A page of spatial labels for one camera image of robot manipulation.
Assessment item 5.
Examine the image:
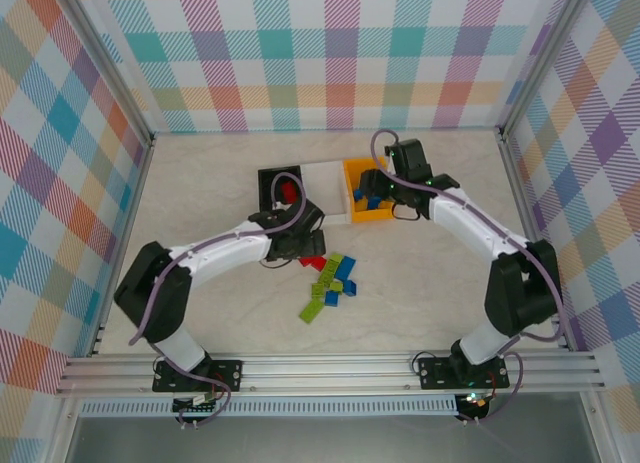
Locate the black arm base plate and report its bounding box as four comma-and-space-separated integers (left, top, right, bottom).
152, 358, 245, 394
417, 355, 511, 390

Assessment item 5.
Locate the long green lego plate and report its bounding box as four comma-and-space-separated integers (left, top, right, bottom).
298, 299, 325, 326

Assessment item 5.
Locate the small controller board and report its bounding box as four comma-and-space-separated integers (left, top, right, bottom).
457, 390, 494, 422
172, 390, 221, 419

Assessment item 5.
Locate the slotted cable duct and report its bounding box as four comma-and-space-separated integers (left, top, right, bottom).
79, 398, 459, 418

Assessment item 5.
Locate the orange plastic bin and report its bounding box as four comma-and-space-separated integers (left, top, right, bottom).
342, 156, 396, 225

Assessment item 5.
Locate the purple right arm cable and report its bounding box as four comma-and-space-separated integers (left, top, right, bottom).
369, 129, 566, 427

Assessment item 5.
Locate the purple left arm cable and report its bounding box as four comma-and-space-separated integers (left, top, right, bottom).
128, 171, 309, 429

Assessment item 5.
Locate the aluminium side rail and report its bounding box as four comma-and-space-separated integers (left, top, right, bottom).
498, 127, 574, 352
87, 132, 157, 359

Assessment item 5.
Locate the aluminium mounting rail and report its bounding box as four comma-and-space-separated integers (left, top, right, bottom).
54, 350, 607, 399

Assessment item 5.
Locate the grey metal panel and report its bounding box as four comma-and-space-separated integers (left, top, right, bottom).
64, 415, 601, 463

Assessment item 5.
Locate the aluminium frame post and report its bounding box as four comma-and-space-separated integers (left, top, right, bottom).
47, 0, 156, 149
497, 0, 601, 139

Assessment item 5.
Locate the black plastic bin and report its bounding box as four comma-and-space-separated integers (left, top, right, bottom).
257, 165, 307, 219

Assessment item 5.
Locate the white plastic bin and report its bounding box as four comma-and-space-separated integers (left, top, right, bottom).
299, 158, 351, 227

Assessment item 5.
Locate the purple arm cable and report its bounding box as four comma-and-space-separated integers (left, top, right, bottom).
369, 129, 566, 427
128, 171, 309, 429

